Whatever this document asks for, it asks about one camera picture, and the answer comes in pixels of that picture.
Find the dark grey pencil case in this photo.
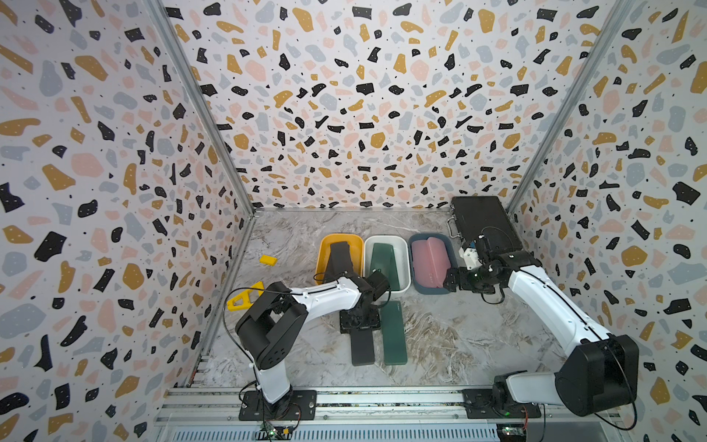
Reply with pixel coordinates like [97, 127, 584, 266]
[323, 241, 354, 283]
[349, 329, 376, 366]

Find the pink pencil case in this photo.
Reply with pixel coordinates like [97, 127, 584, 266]
[411, 237, 452, 289]

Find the light green pencil case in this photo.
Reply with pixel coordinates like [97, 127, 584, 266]
[369, 242, 401, 291]

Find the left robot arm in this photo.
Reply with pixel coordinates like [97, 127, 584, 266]
[235, 271, 391, 414]

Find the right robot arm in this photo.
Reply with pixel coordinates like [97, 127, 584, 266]
[444, 235, 639, 416]

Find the green pencil case middle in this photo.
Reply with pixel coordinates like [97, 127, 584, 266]
[379, 301, 408, 366]

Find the dark teal storage box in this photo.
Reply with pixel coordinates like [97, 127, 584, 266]
[408, 233, 457, 296]

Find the yellow storage box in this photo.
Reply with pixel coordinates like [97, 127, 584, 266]
[313, 233, 364, 285]

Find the white storage box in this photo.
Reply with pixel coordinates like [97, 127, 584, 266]
[364, 235, 412, 295]

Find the black briefcase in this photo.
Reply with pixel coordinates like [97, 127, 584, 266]
[449, 196, 523, 262]

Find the small yellow block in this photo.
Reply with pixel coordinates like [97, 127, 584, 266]
[259, 255, 277, 266]

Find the yellow triangular block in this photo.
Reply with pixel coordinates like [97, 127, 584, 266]
[226, 281, 264, 311]

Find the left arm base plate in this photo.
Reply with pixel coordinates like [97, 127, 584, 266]
[239, 390, 318, 422]

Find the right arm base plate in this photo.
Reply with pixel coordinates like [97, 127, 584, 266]
[461, 386, 541, 419]

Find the aluminium rail frame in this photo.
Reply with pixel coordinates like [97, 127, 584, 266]
[150, 386, 633, 441]

